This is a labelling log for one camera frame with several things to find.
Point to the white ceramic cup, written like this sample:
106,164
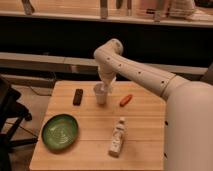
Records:
100,92

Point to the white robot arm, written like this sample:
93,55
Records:
110,63

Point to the orange carrot toy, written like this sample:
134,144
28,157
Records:
125,100

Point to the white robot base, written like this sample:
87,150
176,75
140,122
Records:
189,128

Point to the long wooden bench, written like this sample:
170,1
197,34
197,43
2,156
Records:
76,65

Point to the green ceramic plate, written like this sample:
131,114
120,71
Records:
60,132

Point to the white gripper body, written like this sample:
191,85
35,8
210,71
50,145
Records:
107,77

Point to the black office chair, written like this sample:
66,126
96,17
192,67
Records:
11,108

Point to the black rectangular bar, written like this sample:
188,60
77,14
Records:
78,97

